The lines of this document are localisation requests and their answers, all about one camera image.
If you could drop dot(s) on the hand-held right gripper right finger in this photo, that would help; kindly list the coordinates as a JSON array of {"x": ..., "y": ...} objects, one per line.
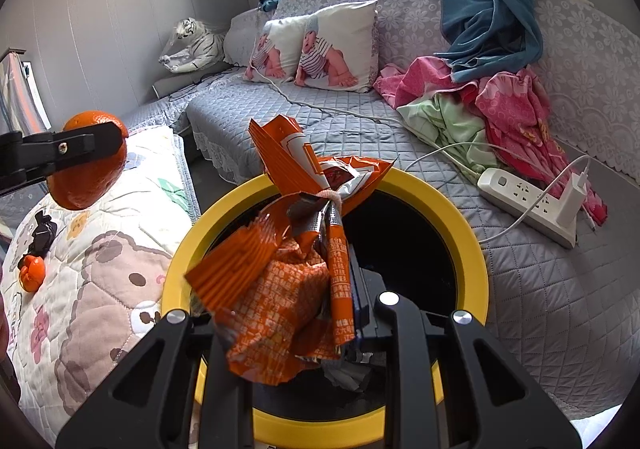
[{"x": 356, "y": 291}]

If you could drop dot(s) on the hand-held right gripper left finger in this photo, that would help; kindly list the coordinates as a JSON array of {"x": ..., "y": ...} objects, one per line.
[{"x": 225, "y": 409}]

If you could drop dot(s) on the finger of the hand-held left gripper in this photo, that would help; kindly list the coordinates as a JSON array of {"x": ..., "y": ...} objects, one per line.
[{"x": 75, "y": 144}]

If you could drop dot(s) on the tangerine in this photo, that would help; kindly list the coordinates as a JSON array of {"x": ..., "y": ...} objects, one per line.
[{"x": 85, "y": 184}]

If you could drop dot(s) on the orange snack wrapper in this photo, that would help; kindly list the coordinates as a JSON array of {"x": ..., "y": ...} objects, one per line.
[{"x": 280, "y": 289}]

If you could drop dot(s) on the yellow rimmed black bin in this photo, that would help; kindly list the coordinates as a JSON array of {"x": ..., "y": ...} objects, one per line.
[{"x": 450, "y": 239}]

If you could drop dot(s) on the black plastic bag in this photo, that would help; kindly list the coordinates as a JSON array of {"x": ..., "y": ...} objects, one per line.
[{"x": 42, "y": 234}]

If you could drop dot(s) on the dark grey pillow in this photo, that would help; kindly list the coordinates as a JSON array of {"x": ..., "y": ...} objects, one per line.
[{"x": 165, "y": 86}]

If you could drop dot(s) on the orange plastic bag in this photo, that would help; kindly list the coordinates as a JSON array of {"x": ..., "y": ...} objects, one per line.
[{"x": 32, "y": 274}]

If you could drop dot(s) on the bear print quilt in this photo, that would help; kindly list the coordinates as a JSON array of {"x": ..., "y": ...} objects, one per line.
[{"x": 100, "y": 279}]

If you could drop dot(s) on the grey quilted bed cover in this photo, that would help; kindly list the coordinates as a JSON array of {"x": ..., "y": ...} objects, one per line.
[{"x": 500, "y": 289}]

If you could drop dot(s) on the tiger plush in plastic bag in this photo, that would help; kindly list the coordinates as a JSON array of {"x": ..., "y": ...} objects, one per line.
[{"x": 200, "y": 46}]

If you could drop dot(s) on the white power strip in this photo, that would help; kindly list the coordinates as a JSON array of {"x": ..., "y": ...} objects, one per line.
[{"x": 510, "y": 194}]

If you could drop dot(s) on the green cloth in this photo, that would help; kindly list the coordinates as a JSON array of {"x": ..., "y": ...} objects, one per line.
[{"x": 440, "y": 119}]

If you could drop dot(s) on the baby print pillow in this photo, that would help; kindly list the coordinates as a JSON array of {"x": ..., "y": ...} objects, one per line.
[
  {"x": 275, "y": 49},
  {"x": 340, "y": 49}
]

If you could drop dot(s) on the white charger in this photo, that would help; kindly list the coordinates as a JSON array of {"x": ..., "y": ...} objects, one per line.
[{"x": 572, "y": 199}]

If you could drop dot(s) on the pink floral cloth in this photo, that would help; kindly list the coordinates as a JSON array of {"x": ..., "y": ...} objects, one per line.
[{"x": 510, "y": 104}]

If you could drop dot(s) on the grey floral backrest cover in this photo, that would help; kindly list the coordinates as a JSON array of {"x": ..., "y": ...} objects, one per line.
[{"x": 410, "y": 19}]

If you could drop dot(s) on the blue draped curtain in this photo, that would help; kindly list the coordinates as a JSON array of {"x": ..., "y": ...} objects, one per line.
[{"x": 490, "y": 4}]

